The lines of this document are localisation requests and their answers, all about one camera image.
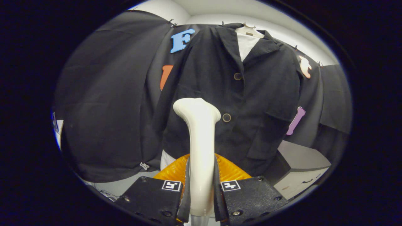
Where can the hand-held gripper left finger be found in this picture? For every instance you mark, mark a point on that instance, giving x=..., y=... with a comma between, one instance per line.
x=186, y=204

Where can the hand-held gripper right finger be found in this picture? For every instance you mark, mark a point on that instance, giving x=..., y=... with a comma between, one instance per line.
x=219, y=204

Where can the white garment steamer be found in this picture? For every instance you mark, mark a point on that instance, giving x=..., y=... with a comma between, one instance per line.
x=201, y=150

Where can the black blazer jacket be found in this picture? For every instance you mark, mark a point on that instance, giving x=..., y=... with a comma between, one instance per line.
x=260, y=94

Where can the white shirt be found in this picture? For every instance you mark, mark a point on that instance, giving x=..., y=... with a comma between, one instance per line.
x=246, y=45

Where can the white clothes hanger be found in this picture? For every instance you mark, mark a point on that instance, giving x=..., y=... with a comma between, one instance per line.
x=249, y=30

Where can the small white clip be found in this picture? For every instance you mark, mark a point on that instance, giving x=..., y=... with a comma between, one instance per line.
x=144, y=166

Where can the grey cabinet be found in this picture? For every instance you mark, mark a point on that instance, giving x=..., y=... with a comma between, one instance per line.
x=301, y=157

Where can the black backdrop cloth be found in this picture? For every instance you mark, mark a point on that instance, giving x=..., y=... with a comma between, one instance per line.
x=103, y=110

